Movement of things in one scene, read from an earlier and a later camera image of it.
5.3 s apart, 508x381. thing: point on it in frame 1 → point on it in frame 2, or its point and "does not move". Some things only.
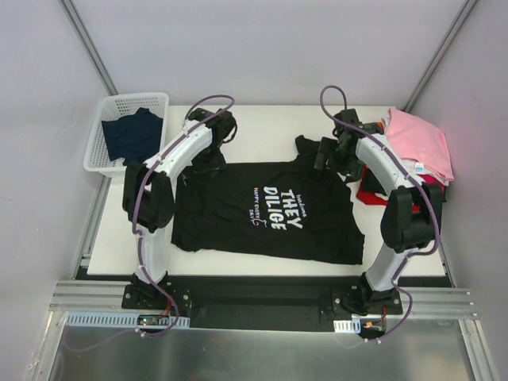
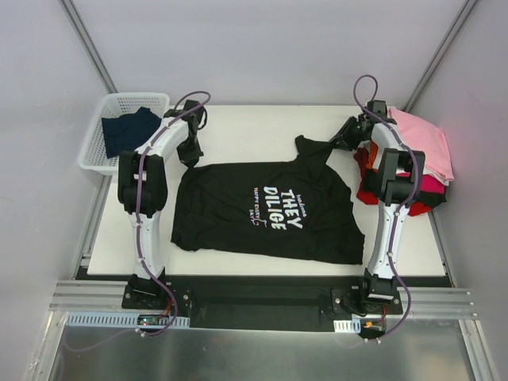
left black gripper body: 209,162 → 189,152
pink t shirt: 416,139 does not move
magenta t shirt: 429,179 does not move
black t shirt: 282,209 does not move
